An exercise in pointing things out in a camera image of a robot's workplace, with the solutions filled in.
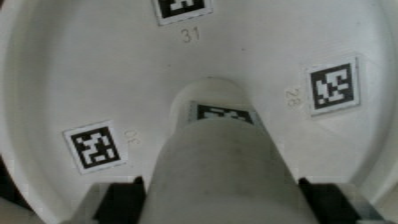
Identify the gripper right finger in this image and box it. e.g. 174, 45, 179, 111
298, 178, 385, 224

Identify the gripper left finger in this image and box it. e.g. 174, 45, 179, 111
60, 177, 145, 224

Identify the white cylindrical table leg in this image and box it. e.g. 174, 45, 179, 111
138, 99, 325, 224

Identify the white round table top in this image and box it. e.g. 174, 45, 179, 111
0, 0, 398, 224

